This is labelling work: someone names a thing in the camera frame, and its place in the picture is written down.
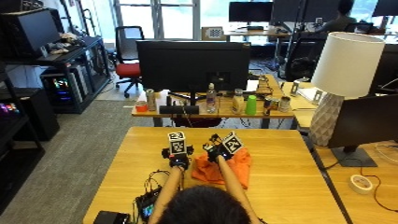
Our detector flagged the person's right hand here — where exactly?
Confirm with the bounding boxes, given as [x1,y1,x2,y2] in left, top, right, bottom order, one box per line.
[201,133,234,163]

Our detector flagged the person's left hand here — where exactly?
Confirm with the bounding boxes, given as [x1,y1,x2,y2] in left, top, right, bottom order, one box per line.
[161,145,196,171]

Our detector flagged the white marker cube right glove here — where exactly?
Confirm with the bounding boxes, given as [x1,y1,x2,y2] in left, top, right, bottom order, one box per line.
[220,131,245,155]

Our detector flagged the white marker cube glove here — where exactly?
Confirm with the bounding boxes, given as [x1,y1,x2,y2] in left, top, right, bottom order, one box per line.
[166,131,188,156]
[220,131,245,155]

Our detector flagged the white marker cube left glove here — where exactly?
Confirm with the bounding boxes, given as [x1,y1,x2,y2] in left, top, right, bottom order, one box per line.
[166,131,188,156]

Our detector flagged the orange cloth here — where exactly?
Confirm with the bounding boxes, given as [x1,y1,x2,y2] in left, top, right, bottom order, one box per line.
[190,147,254,190]

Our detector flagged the wooden desk with bottles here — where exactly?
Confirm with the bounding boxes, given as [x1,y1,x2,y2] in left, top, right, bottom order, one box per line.
[130,74,295,129]

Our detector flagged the clear water bottle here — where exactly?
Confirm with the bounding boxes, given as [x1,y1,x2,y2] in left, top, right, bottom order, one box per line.
[205,82,218,114]

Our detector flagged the cream bottle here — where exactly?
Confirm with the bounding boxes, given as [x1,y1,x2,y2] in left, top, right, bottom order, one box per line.
[232,88,246,116]

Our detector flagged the green plastic cup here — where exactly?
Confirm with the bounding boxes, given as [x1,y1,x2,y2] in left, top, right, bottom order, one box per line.
[244,94,258,117]

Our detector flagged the the person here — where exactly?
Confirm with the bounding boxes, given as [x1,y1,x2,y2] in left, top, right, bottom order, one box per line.
[156,185,253,224]

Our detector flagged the dark drink can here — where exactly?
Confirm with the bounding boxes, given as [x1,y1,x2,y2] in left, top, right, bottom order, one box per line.
[262,96,274,117]

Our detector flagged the silver can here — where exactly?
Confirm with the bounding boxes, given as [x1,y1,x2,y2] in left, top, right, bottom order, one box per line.
[144,89,158,112]

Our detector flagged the orange cup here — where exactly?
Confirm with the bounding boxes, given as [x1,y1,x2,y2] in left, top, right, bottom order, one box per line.
[134,100,149,113]

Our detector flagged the white paper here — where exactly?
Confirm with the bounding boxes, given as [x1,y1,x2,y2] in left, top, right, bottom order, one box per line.
[244,79,261,93]

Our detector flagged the glass jar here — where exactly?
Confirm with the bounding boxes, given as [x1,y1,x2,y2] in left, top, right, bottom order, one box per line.
[277,95,293,113]

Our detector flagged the wooden block stack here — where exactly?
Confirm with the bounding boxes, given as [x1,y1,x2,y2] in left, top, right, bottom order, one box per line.
[256,75,274,96]

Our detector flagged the large black monitor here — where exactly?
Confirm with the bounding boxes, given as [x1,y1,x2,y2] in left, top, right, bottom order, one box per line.
[136,39,253,115]

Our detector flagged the grey phone stand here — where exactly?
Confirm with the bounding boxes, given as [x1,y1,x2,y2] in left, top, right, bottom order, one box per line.
[313,90,325,105]
[289,80,302,98]

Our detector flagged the white notebook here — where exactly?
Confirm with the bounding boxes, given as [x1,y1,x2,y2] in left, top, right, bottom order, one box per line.
[294,86,323,104]

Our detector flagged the red office chair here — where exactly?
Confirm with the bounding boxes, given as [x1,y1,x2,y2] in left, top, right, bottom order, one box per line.
[113,25,146,99]

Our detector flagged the black box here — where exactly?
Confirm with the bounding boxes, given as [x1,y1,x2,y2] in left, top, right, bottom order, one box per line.
[92,210,133,224]

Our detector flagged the black office chair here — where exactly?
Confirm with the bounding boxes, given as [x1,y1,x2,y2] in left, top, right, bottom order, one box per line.
[283,36,327,82]

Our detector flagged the cardboard box with checker board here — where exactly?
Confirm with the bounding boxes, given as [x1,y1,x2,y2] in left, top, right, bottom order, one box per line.
[200,25,228,42]

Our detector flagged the white tape roll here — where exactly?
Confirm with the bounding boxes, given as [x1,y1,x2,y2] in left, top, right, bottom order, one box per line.
[349,174,374,196]

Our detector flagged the wooden background desk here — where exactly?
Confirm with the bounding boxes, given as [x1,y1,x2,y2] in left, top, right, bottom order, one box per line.
[222,27,293,39]

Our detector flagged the black monitor on square stand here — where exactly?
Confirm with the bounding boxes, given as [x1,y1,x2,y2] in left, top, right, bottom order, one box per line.
[326,93,398,168]

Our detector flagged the computer tower with coloured lights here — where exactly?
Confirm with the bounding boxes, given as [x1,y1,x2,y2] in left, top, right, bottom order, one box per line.
[40,65,90,109]

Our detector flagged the black shelf desk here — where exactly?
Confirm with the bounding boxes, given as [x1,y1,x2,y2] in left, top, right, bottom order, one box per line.
[0,35,112,115]

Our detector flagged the black cabinet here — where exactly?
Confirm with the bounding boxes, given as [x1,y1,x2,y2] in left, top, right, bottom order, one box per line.
[17,88,63,142]

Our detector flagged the white table lamp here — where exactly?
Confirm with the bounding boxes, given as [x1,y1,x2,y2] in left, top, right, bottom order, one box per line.
[307,31,387,147]

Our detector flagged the small black background monitor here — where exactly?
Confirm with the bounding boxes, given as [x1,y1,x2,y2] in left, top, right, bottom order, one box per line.
[228,1,274,23]

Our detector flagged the black shelf rack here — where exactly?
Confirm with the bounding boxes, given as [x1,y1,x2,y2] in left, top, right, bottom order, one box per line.
[0,61,48,217]

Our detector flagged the plush toys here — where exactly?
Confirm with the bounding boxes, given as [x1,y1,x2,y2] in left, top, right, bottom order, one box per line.
[47,32,84,56]

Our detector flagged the wide black background monitor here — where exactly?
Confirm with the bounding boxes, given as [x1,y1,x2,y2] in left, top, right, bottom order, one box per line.
[270,0,342,25]

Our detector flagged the black screen on shelf desk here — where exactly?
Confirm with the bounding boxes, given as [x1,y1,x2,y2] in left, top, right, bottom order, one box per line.
[0,7,65,59]

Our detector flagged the black monitor at window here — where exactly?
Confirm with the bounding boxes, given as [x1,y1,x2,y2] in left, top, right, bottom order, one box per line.
[370,0,398,18]

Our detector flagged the black cables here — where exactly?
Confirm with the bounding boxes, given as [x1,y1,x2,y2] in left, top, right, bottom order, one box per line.
[142,169,185,194]

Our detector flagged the black recorder device with screen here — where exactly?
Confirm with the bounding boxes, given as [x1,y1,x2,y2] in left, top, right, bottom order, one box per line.
[134,187,164,222]

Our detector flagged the red black cable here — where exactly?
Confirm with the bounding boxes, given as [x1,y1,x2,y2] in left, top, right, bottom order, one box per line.
[358,167,398,214]

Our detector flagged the white cable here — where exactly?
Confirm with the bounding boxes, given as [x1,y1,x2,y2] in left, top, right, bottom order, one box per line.
[373,142,398,165]

